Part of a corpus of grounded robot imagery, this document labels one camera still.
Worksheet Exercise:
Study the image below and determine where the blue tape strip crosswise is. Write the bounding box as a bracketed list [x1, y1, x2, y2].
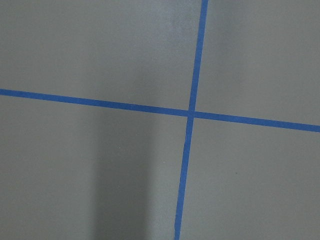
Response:
[0, 88, 320, 133]

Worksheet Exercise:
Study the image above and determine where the blue tape strip lengthwise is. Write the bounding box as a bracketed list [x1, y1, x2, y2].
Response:
[173, 0, 208, 240]

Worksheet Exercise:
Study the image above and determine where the brown table mat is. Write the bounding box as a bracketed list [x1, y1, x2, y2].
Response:
[0, 0, 320, 240]

